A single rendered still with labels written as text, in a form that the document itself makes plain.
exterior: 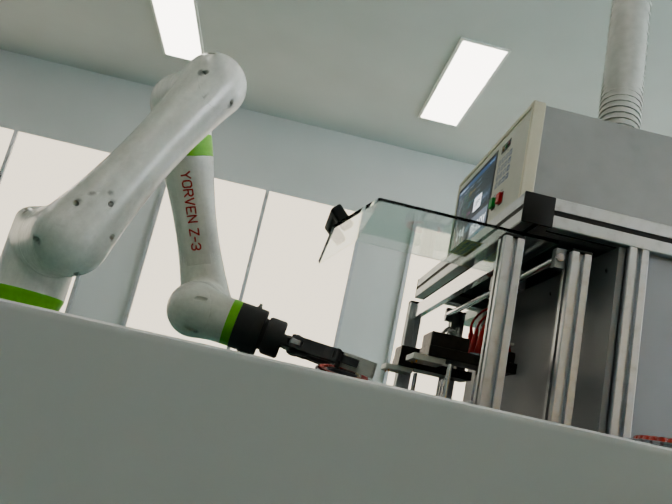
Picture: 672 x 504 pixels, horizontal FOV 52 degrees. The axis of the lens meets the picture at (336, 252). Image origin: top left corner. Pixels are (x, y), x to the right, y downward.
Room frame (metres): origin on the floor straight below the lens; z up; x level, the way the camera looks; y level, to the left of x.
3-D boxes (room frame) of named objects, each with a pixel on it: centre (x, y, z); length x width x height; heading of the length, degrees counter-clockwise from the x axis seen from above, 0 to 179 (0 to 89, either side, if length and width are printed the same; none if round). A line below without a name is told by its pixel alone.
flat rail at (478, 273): (1.26, -0.22, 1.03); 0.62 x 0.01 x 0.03; 3
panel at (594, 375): (1.27, -0.38, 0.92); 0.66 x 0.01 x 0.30; 3
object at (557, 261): (1.27, -0.30, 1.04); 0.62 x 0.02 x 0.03; 3
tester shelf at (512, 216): (1.27, -0.44, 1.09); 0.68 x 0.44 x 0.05; 3
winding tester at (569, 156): (1.26, -0.45, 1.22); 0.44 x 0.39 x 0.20; 3
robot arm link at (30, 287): (1.28, 0.53, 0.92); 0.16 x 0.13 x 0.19; 35
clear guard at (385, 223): (1.07, -0.14, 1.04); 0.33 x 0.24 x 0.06; 93
